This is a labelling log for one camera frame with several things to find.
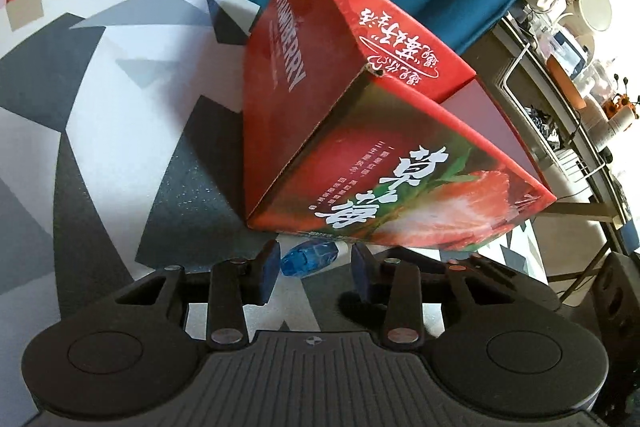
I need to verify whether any white wire basket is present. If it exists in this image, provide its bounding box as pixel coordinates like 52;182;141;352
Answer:
497;42;608;202

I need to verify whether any red strawberry print cardboard box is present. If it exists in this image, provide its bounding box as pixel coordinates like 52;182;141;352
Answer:
243;0;557;253

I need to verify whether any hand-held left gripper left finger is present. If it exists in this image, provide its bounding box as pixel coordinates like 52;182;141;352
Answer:
112;239;281;350

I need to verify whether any white bottle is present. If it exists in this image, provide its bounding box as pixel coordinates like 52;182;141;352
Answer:
607;109;633;135

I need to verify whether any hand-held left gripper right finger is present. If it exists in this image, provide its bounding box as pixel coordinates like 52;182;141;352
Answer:
350;243;511;350

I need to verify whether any orange bowl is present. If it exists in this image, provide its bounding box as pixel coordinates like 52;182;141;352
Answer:
545;56;586;110

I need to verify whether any clear storage box blue label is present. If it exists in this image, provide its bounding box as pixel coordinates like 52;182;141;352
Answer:
552;29;588;72

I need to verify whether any blue transparent correction tape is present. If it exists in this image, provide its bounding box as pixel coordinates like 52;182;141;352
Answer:
280;241;351;280

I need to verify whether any round white mirror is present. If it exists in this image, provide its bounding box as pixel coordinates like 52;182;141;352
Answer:
575;0;613;35

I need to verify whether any dark top vanity desk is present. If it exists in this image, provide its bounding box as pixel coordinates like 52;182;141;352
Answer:
465;14;640;228

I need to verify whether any orange flower bouquet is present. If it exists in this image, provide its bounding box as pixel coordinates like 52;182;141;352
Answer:
602;74;640;118

